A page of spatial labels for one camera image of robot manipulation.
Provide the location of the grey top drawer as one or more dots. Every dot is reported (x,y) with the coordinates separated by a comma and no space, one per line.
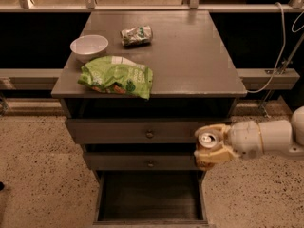
(114,131)

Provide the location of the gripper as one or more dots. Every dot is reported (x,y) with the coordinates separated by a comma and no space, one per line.
(244,139)

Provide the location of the orange soda can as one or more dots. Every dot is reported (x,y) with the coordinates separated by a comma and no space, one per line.
(208,144)

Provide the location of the white bowl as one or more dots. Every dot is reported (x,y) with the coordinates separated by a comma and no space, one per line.
(88,47)

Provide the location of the green chip bag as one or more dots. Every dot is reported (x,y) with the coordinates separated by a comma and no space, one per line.
(117,75)

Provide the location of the grey open bottom drawer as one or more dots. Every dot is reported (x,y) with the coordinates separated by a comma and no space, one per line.
(151,199)

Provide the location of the grey middle drawer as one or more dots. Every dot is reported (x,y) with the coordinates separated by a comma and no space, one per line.
(140,161)

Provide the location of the grey drawer cabinet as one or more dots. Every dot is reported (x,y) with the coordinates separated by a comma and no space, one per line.
(193,75)

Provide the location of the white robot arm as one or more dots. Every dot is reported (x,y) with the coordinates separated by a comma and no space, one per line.
(286,138)

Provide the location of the crushed silver green can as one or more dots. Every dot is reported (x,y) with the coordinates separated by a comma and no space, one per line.
(136,36)

